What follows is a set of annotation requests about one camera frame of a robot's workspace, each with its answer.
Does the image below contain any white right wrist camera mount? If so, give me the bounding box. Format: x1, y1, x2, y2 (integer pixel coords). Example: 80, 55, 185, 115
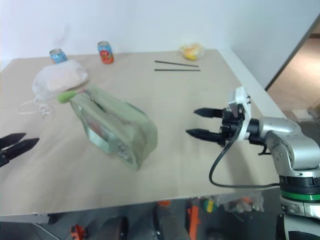
226, 86, 252, 143

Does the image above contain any clear bag of small parts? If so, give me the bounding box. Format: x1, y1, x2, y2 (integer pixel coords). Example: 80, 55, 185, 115
216, 193, 265, 214

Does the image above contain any white mesh drawstring bag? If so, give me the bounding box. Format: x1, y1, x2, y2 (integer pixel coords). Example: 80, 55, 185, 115
31, 59, 90, 102

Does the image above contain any black chopstick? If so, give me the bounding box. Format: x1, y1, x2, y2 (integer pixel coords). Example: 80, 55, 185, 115
154, 60, 200, 68
154, 68, 201, 72

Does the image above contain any orange and black object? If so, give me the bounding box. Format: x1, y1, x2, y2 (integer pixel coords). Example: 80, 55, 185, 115
69, 224, 89, 240

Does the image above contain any green lunch bag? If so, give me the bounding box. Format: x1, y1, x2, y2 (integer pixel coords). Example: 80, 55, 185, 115
70, 84, 159, 172

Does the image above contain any green and yellow round object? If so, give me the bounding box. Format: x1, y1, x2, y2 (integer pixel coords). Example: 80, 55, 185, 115
202, 199, 217, 213

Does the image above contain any orange and black tool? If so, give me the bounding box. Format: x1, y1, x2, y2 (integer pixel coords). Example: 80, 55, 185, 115
186, 197, 204, 240

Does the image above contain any orange and blue drink can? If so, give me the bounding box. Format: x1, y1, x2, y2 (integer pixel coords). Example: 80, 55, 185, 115
97, 41, 115, 65

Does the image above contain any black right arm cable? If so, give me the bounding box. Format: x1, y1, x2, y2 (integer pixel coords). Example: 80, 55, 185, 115
209, 122, 281, 189

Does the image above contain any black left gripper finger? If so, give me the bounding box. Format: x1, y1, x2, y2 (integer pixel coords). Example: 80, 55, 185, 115
0, 137, 41, 168
0, 132, 28, 152

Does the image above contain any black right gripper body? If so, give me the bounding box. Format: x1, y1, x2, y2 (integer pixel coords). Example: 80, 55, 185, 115
218, 104, 245, 148

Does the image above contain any white drawstring cord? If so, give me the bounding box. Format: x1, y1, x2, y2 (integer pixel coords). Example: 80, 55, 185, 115
17, 97, 54, 120

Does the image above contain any green zipper pull tab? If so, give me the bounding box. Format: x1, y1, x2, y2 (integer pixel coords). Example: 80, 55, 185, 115
57, 91, 77, 104

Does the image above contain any clear bag of yellow snacks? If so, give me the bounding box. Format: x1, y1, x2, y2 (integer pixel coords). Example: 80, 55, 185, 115
178, 43, 206, 61

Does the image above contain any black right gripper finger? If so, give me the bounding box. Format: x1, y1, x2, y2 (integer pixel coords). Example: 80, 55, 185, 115
185, 128, 222, 143
193, 107, 224, 119

